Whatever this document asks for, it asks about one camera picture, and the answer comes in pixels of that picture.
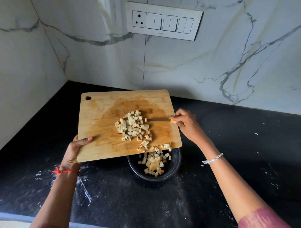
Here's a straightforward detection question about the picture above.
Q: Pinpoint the person's left hand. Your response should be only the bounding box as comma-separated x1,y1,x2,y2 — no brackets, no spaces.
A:
59,135,93,171

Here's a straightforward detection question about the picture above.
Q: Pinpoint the person's right hand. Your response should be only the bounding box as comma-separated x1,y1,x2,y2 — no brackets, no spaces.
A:
169,109,209,145

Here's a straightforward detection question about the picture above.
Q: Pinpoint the yellow-handled knife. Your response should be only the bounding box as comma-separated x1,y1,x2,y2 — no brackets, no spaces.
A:
146,118,176,124

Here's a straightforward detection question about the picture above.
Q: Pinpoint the wooden cutting board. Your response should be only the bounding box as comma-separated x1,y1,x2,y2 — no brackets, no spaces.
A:
77,89,182,163

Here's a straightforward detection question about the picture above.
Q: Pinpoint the person's left forearm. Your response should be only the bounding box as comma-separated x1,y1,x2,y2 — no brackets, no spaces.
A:
29,166,81,228

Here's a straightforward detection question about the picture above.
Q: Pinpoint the person's right forearm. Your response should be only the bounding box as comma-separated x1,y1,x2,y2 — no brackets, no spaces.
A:
196,136,271,223

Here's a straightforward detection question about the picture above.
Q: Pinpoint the red thread wristband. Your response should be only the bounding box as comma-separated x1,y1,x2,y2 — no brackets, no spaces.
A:
52,166,79,175

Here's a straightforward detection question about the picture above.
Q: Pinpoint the pile of chopped pale cubes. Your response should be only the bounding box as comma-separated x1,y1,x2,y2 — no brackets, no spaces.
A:
114,110,172,177

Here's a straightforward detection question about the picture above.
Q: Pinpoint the black bowl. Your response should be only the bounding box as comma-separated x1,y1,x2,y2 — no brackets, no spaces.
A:
127,148,182,182

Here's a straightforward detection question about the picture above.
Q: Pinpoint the pink sleeve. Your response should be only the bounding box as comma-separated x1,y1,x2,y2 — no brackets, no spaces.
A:
238,207,292,228

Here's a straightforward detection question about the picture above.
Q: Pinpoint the silver beaded bracelet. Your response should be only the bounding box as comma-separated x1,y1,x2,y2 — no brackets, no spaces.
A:
202,153,224,165

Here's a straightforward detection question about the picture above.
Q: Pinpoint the white wall switch panel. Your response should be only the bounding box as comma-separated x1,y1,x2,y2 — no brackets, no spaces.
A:
126,1,203,41

